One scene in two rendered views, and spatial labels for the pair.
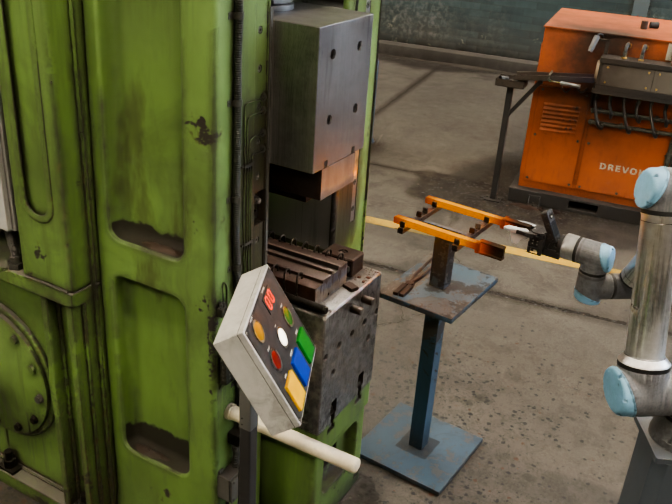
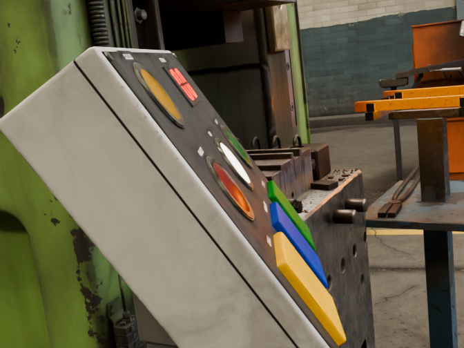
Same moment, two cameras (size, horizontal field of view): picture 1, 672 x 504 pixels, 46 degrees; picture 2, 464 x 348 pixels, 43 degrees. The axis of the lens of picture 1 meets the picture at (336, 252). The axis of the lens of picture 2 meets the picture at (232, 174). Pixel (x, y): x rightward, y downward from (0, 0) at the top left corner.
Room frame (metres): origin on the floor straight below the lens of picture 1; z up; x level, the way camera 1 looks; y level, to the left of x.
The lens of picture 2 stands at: (1.13, 0.12, 1.18)
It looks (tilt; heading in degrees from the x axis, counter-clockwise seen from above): 11 degrees down; 0
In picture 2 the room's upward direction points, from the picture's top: 7 degrees counter-clockwise
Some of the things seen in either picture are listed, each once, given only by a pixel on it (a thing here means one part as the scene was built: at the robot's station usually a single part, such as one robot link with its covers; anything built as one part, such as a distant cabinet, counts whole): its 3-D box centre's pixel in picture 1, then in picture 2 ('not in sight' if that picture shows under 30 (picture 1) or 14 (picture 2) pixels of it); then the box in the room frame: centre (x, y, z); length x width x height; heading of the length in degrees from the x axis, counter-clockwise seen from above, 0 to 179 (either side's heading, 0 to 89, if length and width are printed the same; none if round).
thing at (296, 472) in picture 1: (276, 431); not in sight; (2.34, 0.18, 0.23); 0.55 x 0.37 x 0.47; 62
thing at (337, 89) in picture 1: (289, 77); not in sight; (2.33, 0.17, 1.56); 0.42 x 0.39 x 0.40; 62
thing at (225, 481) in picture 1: (232, 480); not in sight; (1.93, 0.28, 0.36); 0.09 x 0.07 x 0.12; 152
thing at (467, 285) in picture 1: (439, 286); (436, 202); (2.59, -0.39, 0.76); 0.40 x 0.30 x 0.02; 148
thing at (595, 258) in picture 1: (594, 255); not in sight; (2.42, -0.87, 1.01); 0.12 x 0.09 x 0.10; 57
